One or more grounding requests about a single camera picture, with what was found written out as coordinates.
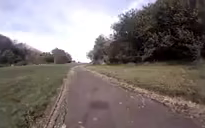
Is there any dark asphalt path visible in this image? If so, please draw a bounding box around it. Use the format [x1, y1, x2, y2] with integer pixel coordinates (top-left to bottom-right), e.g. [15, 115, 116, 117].
[63, 63, 204, 128]

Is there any grass verge with leaves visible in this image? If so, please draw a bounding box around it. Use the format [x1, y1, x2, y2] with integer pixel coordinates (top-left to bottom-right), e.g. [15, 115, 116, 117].
[85, 61, 205, 125]

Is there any stone kerb strip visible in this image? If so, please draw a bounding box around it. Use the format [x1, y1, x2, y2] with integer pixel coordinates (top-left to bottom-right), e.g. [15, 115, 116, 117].
[43, 66, 78, 128]

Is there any tall dark tree group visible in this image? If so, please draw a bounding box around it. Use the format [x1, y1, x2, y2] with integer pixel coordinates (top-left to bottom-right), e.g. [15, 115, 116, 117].
[86, 0, 205, 65]

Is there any grass field beside path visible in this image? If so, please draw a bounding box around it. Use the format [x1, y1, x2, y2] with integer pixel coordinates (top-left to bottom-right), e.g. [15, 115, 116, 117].
[0, 62, 78, 128]

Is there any distant row of trees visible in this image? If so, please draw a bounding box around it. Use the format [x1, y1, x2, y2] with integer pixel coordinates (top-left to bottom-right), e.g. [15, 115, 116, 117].
[0, 32, 73, 67]

